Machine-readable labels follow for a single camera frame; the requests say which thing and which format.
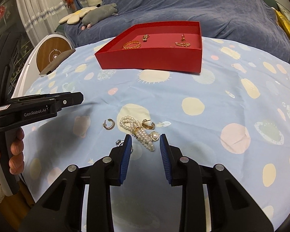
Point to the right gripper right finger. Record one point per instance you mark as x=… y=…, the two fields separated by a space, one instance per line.
x=170 y=157

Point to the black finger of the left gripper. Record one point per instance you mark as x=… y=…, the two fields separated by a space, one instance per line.
x=67 y=99

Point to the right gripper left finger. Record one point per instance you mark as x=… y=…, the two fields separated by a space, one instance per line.
x=120 y=156

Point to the red jewelry tray box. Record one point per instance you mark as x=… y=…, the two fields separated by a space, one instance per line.
x=171 y=46

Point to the person's left hand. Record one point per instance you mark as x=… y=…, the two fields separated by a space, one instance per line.
x=16 y=162

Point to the pearl stud earring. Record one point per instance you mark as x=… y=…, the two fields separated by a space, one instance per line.
x=154 y=136

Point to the wide gold hoop earring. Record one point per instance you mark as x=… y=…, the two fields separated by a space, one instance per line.
x=148 y=124

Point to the white round wooden device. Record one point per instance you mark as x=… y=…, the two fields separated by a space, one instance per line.
x=46 y=50

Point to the cream flower cushion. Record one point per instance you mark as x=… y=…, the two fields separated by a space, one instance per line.
x=75 y=17

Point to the blue planet print cloth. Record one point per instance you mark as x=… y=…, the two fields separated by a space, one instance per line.
x=236 y=112

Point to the grey plush toy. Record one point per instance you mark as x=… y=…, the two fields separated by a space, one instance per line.
x=98 y=14

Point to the white sheer curtain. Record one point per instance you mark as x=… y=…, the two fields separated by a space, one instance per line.
x=41 y=17

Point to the gold wrist watch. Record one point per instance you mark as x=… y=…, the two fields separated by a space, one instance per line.
x=145 y=38

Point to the blue blanket covered sofa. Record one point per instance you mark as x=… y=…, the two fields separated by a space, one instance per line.
x=250 y=22

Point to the yellow satin pillow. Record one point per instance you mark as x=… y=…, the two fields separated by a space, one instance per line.
x=283 y=20

